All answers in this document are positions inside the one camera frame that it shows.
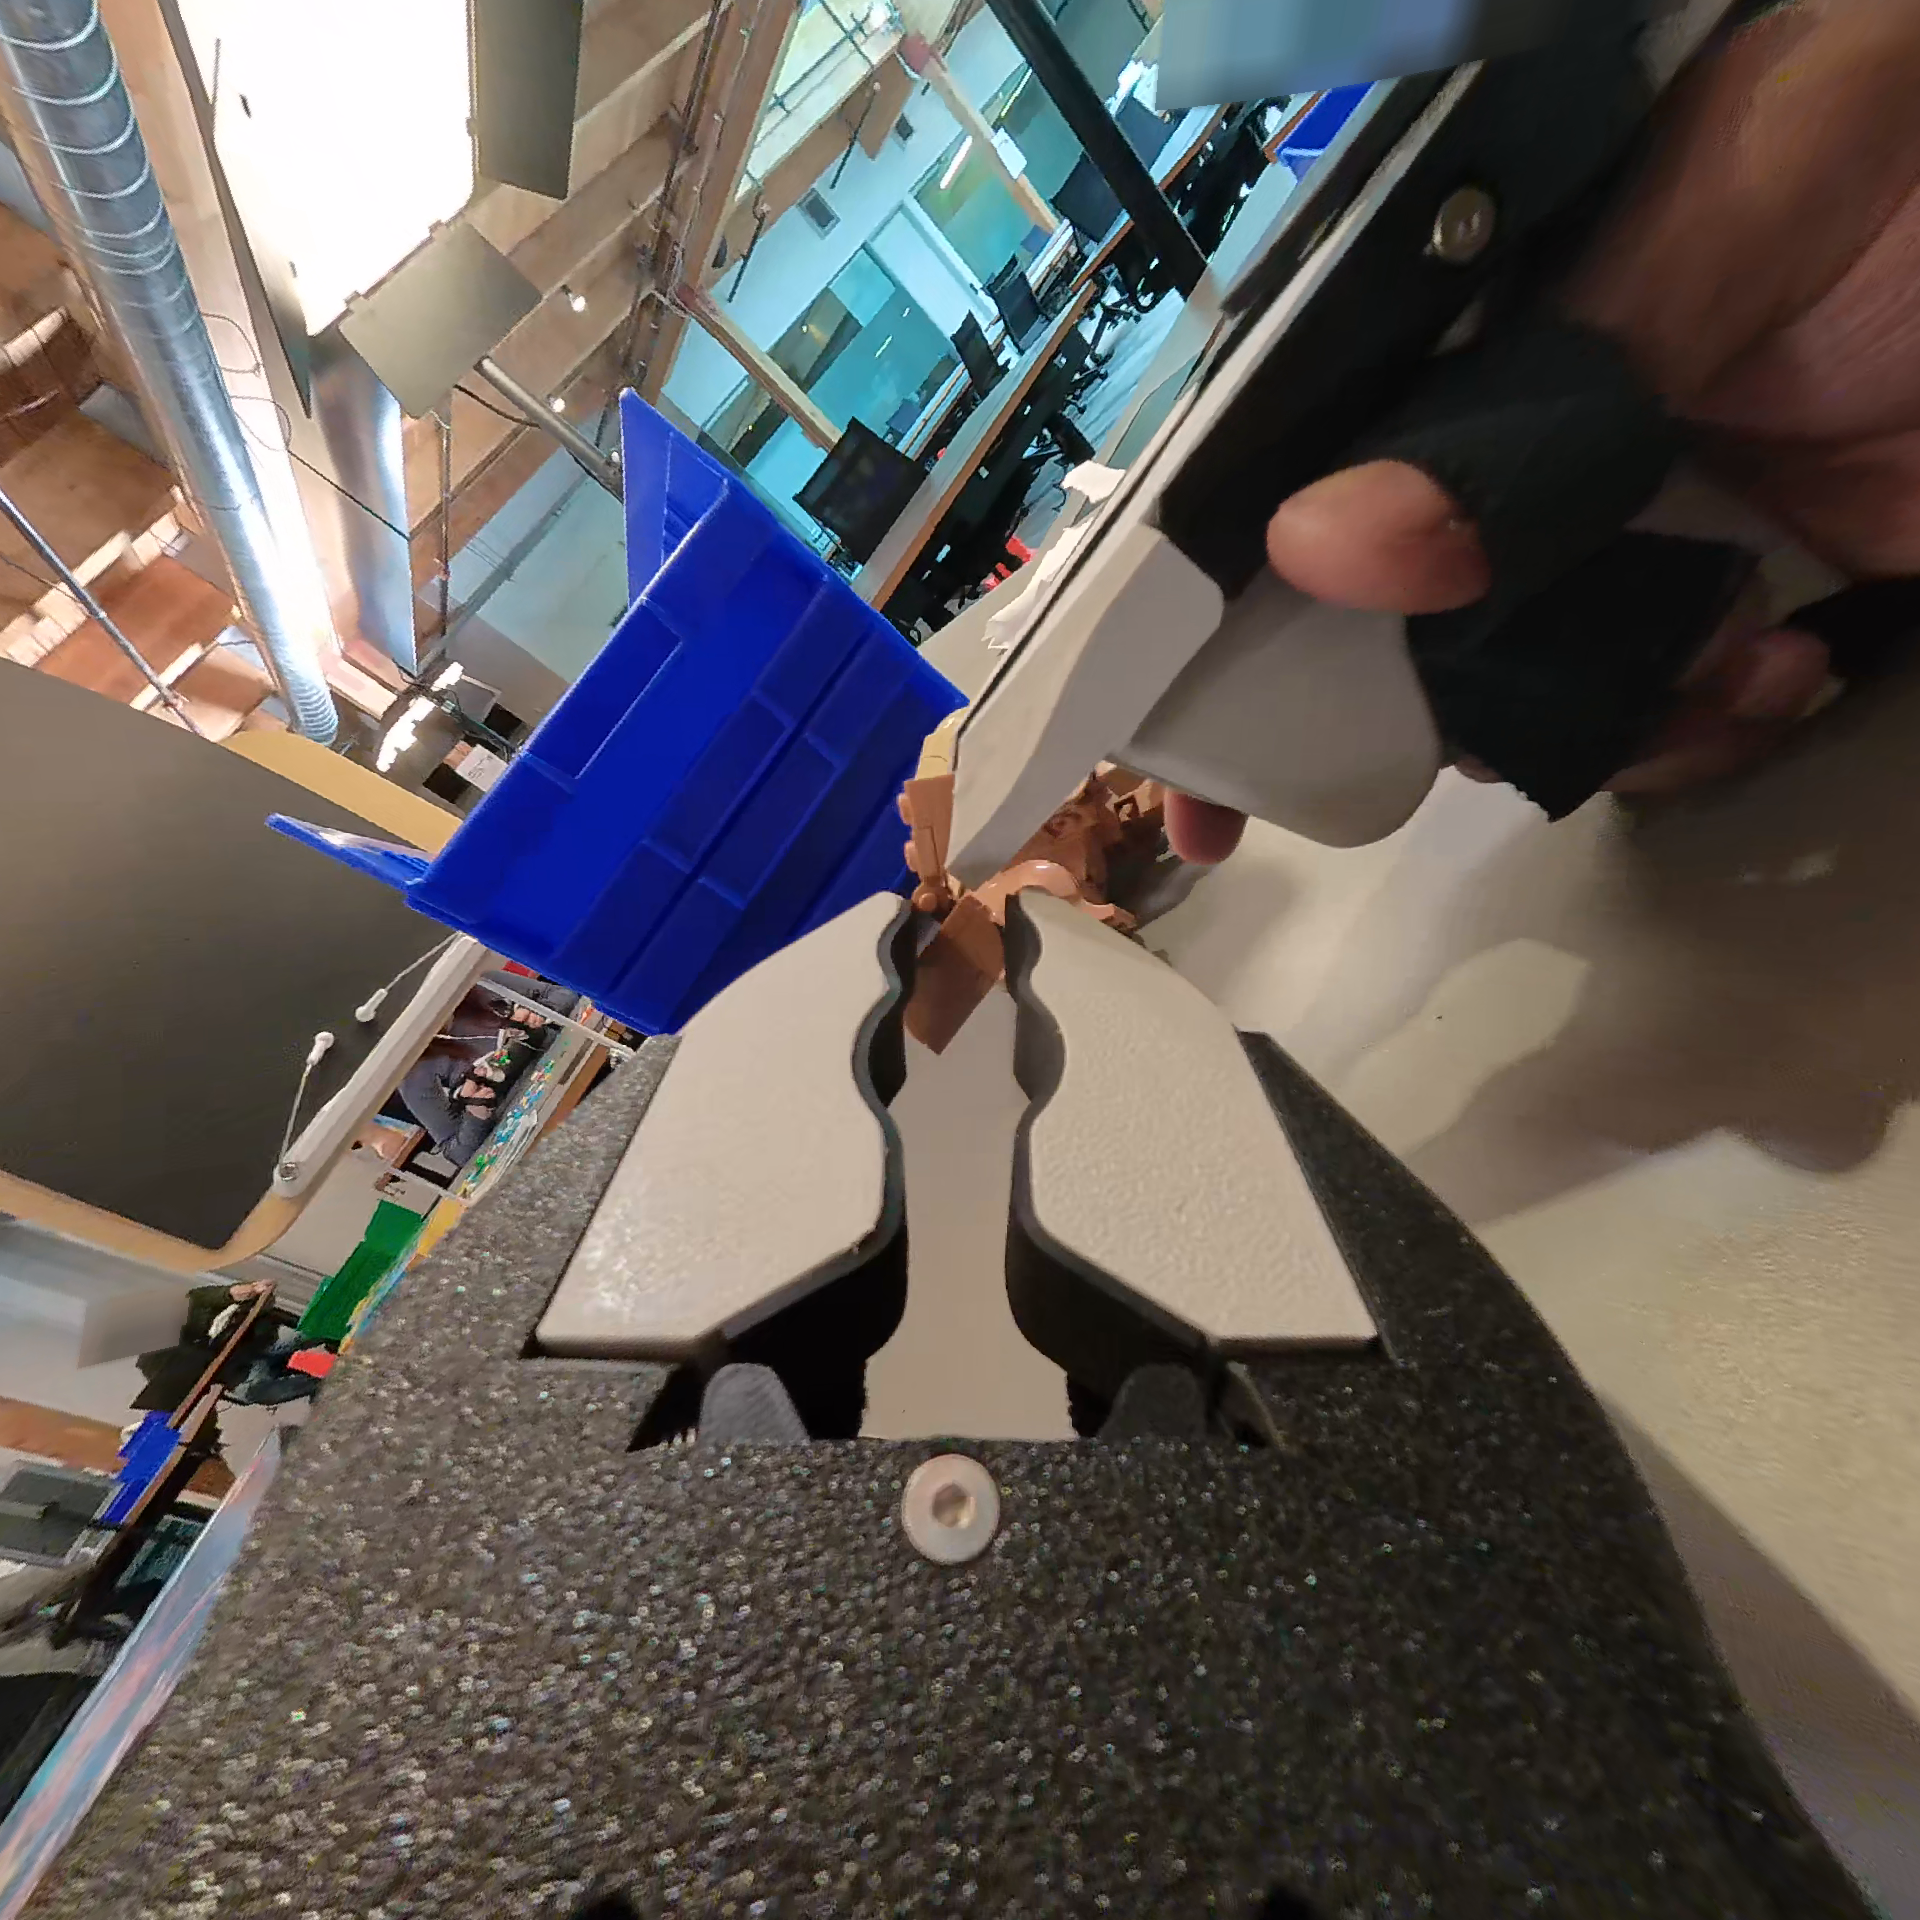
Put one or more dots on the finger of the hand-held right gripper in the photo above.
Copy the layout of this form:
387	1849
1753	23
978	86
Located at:
1306	722
1096	679

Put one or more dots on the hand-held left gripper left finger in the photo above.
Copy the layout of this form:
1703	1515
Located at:
720	1186

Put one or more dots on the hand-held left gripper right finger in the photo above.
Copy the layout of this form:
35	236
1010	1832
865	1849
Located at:
1185	1172

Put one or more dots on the brown round brick piece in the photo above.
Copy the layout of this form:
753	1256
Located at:
1008	902

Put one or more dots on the grey desk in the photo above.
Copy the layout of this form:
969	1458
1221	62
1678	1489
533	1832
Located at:
1682	1051

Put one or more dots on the person's right hand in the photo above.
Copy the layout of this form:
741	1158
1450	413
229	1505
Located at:
1800	270

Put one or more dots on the white metal stand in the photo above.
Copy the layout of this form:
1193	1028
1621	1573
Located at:
374	1051

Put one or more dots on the black board with wooden edge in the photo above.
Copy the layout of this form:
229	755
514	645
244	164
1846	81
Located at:
152	961

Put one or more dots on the studio light panel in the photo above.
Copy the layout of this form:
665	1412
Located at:
360	154

